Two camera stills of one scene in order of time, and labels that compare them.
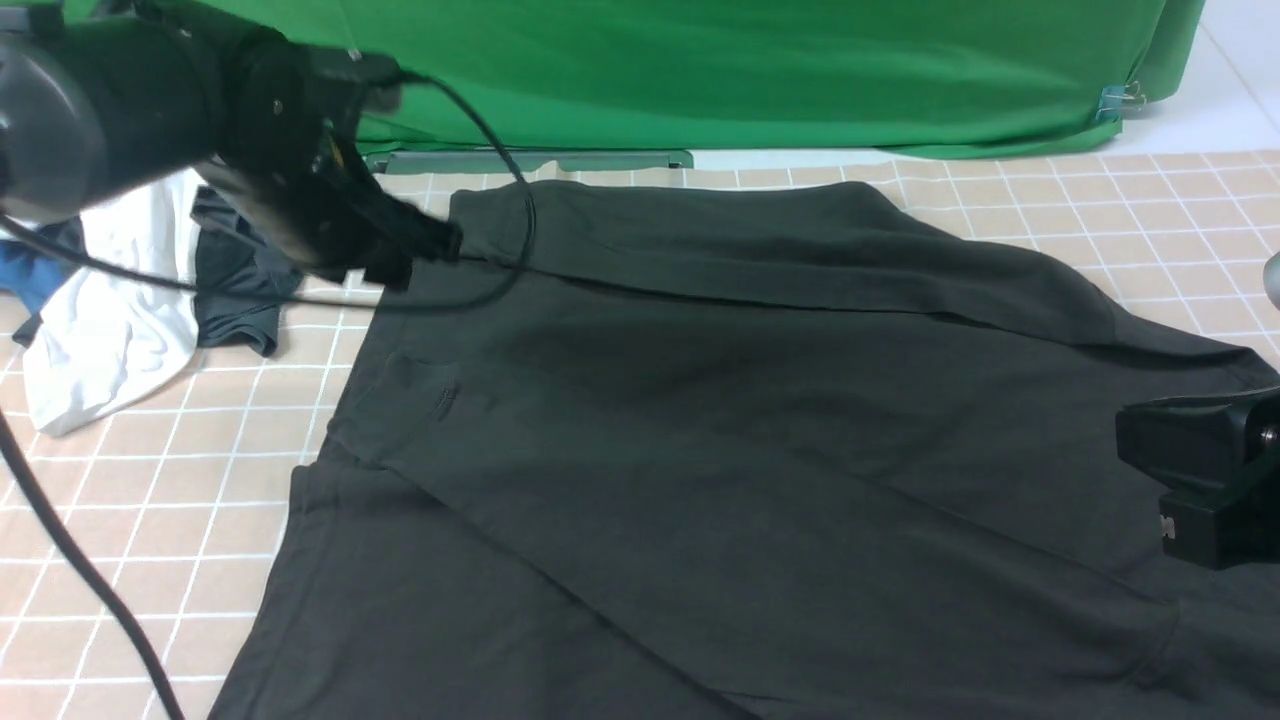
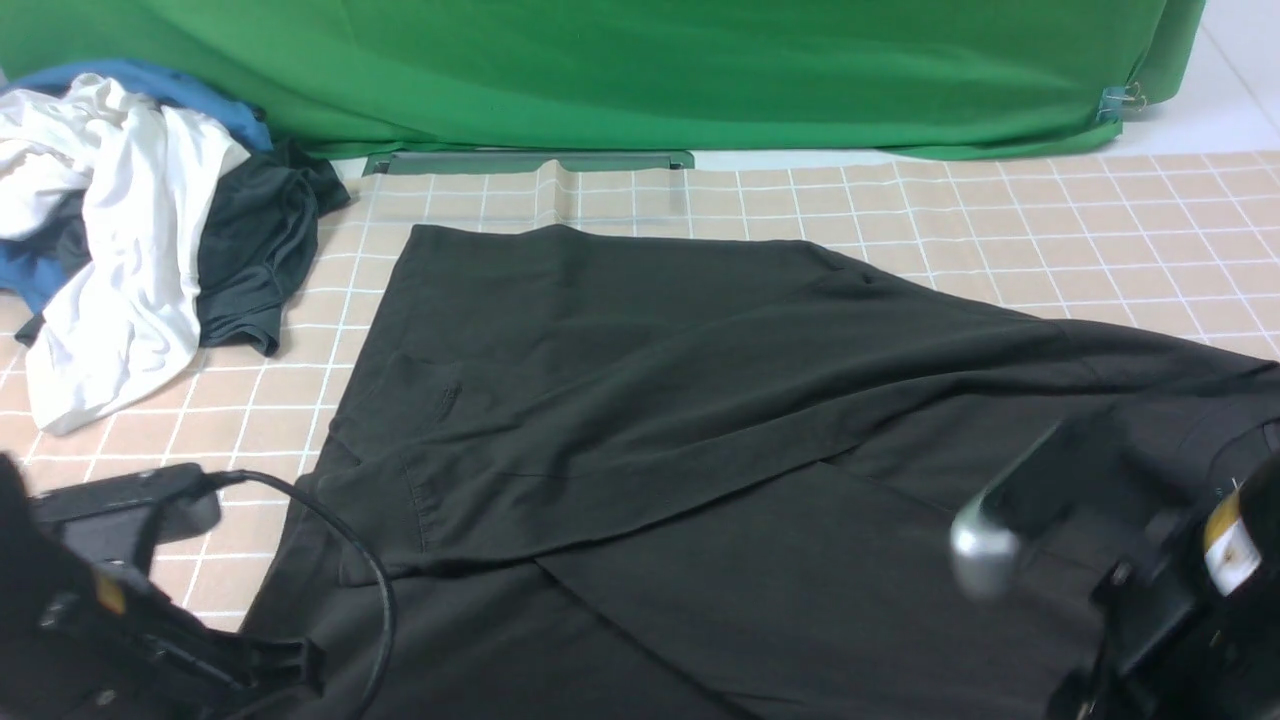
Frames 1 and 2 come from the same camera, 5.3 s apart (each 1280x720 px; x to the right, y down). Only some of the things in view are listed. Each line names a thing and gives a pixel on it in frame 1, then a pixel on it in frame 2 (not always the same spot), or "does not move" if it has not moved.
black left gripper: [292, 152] -> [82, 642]
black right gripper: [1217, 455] -> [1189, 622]
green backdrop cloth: [580, 77] does not move
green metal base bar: [529, 160] does not move
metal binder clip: [1115, 98] does not move
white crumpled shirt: [106, 341] does not move
